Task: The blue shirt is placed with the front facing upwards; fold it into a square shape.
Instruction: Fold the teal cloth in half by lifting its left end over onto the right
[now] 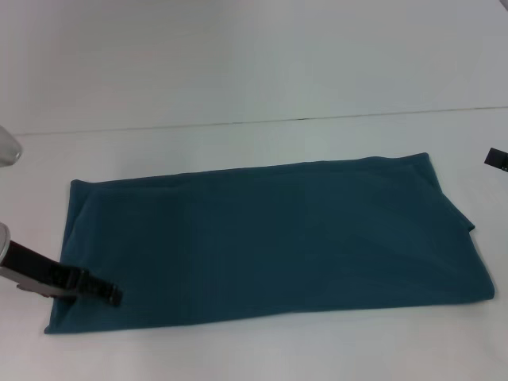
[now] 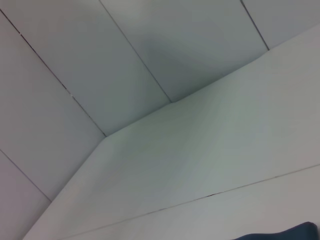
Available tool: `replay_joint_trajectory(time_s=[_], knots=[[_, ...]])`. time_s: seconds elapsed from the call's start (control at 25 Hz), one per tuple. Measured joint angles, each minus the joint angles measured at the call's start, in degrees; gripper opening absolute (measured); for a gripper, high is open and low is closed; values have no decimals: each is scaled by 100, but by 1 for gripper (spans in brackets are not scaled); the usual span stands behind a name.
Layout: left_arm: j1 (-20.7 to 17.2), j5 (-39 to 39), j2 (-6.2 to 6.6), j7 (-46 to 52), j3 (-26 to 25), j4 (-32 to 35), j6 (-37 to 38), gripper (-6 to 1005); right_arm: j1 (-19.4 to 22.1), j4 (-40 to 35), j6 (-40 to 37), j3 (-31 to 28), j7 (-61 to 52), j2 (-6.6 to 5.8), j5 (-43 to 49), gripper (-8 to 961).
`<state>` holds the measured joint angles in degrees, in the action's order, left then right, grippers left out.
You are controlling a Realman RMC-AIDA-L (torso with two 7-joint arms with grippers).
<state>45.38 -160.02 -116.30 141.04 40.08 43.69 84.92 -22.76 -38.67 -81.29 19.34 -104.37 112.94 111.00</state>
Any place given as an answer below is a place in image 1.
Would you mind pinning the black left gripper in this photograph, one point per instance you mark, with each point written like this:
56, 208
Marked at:
43, 270

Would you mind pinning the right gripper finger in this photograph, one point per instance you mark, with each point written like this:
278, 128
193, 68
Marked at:
496, 161
498, 154

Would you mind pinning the teal t-shirt with FREE print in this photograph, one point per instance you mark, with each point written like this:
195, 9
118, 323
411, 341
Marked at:
258, 246

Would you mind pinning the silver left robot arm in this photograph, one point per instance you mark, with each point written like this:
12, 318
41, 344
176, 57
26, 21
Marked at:
3, 246

